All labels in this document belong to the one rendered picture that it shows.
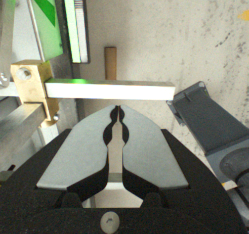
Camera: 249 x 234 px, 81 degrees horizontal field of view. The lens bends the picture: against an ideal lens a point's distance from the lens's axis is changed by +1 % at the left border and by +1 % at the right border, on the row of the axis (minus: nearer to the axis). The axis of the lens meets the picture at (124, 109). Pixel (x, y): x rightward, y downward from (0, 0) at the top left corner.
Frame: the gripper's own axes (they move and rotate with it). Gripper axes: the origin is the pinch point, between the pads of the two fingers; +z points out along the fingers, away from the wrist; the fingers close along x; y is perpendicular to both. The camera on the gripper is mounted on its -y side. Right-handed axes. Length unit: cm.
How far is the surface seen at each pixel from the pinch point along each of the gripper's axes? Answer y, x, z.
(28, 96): 5.5, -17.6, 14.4
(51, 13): -8.5, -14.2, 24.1
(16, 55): 1.5, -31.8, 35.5
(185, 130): 77, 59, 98
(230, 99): 45, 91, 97
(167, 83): 3.8, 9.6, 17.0
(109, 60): 13, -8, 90
